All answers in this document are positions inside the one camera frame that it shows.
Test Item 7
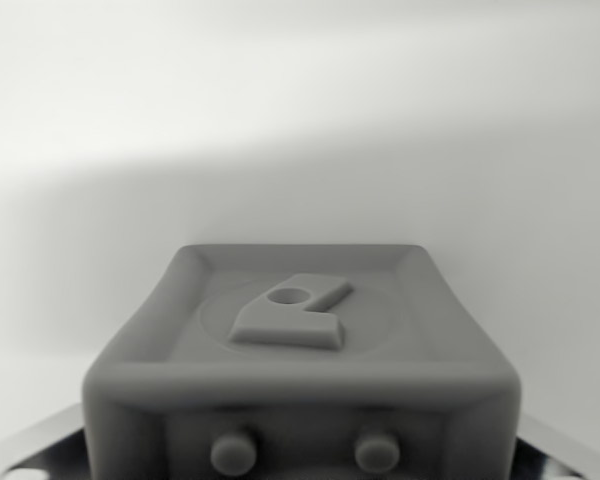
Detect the black-padded silver gripper left finger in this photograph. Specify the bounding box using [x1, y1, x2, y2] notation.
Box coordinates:
[0, 403, 92, 480]

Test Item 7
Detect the black-padded silver gripper right finger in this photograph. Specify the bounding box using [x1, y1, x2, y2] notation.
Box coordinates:
[510, 414, 600, 480]

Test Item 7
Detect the gray embossed dice cube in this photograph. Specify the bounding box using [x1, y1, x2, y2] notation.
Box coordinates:
[79, 242, 523, 480]

